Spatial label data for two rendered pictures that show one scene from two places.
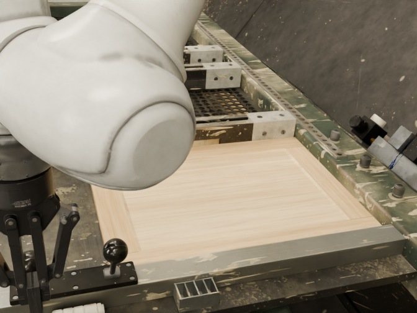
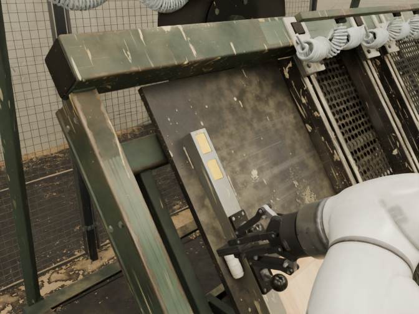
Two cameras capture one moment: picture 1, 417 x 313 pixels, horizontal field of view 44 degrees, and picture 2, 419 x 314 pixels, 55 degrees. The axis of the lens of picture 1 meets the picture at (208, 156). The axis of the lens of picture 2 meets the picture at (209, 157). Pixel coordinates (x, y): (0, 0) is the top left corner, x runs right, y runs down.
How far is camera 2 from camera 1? 0.22 m
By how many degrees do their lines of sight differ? 27
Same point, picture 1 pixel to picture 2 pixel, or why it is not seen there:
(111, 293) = (251, 278)
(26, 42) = (389, 266)
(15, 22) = (404, 242)
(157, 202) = not seen: hidden behind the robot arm
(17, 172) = (304, 243)
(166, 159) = not seen: outside the picture
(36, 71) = (366, 291)
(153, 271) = (274, 302)
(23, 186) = (297, 246)
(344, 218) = not seen: outside the picture
